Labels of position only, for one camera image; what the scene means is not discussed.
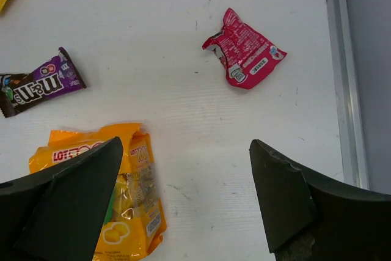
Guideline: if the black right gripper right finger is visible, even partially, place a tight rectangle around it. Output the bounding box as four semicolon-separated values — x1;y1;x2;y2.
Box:
249;139;390;260

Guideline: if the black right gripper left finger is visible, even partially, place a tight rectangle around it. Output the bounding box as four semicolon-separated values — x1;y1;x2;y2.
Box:
1;137;123;260

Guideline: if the large yellow candy bag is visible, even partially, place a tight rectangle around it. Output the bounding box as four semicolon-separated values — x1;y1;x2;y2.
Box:
29;123;167;260

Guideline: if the aluminium table edge rail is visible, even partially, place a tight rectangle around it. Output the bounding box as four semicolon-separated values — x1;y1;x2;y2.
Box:
326;0;370;189

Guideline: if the pink snack packet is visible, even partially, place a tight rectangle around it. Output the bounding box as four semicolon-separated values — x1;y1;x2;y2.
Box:
202;8;287;90

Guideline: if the purple M&M's packet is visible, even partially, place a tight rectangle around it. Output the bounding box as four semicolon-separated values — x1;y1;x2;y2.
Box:
1;47;86;118

